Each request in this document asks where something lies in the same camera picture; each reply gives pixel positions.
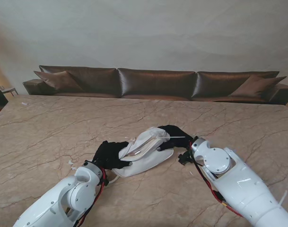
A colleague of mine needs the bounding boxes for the cream white cosmetics bag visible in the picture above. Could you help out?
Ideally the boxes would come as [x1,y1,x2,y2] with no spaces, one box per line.
[105,126,186,183]

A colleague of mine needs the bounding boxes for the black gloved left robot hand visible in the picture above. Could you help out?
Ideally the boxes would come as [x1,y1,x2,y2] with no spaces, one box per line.
[91,140,132,170]

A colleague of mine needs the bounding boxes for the white zip tie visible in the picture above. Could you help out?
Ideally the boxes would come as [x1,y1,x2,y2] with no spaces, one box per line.
[277,190,288,206]

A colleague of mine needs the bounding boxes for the brown sofa pillow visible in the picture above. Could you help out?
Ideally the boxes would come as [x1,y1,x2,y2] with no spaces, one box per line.
[228,75,288,97]
[34,70,84,93]

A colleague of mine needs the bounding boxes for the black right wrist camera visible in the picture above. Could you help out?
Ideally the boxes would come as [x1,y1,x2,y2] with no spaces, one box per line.
[178,151,195,165]

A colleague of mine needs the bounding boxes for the red black right arm cable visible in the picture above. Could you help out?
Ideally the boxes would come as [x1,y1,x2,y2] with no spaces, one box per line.
[188,141,244,217]

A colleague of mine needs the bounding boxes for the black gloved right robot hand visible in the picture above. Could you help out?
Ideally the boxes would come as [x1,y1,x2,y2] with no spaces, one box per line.
[157,124,194,152]

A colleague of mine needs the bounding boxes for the red black left arm cable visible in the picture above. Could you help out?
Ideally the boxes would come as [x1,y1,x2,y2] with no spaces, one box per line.
[74,166,107,227]

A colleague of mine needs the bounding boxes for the grey side chair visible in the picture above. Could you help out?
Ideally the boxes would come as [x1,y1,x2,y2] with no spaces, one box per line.
[0,83,18,96]

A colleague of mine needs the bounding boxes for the red black arm cable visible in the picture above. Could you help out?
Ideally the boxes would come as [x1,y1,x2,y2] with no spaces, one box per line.
[74,166,107,227]
[188,141,244,217]

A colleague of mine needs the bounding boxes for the brown leather sofa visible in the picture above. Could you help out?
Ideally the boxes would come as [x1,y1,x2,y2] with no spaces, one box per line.
[22,65,288,106]

